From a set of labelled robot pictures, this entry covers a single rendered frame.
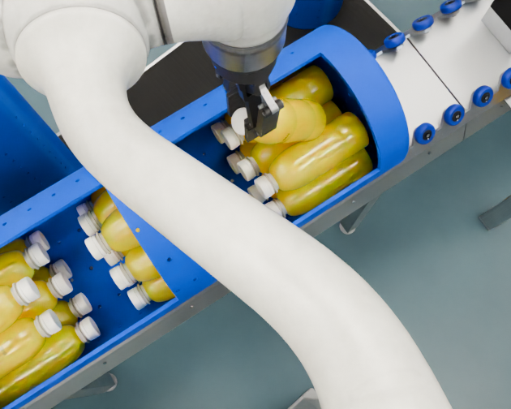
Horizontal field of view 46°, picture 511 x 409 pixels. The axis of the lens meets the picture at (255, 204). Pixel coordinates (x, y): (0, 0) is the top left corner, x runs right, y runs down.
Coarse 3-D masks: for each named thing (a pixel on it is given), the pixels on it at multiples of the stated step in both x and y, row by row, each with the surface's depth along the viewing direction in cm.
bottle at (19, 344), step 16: (32, 320) 96; (0, 336) 93; (16, 336) 93; (32, 336) 94; (48, 336) 96; (0, 352) 92; (16, 352) 93; (32, 352) 95; (0, 368) 93; (16, 368) 95
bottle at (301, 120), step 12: (288, 108) 90; (300, 108) 93; (312, 108) 97; (288, 120) 89; (300, 120) 92; (312, 120) 96; (324, 120) 100; (276, 132) 88; (288, 132) 90; (300, 132) 94; (312, 132) 98
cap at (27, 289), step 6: (18, 282) 92; (24, 282) 92; (30, 282) 93; (18, 288) 92; (24, 288) 92; (30, 288) 92; (36, 288) 95; (24, 294) 92; (30, 294) 92; (36, 294) 93; (30, 300) 93
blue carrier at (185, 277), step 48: (288, 48) 102; (336, 48) 97; (336, 96) 117; (384, 96) 95; (192, 144) 114; (240, 144) 118; (384, 144) 98; (48, 192) 95; (0, 240) 89; (48, 240) 111; (144, 240) 89; (96, 288) 114; (192, 288) 97; (48, 384) 94
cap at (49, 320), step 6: (42, 312) 97; (48, 312) 96; (42, 318) 96; (48, 318) 95; (54, 318) 97; (42, 324) 95; (48, 324) 95; (54, 324) 95; (60, 324) 98; (48, 330) 95; (54, 330) 96
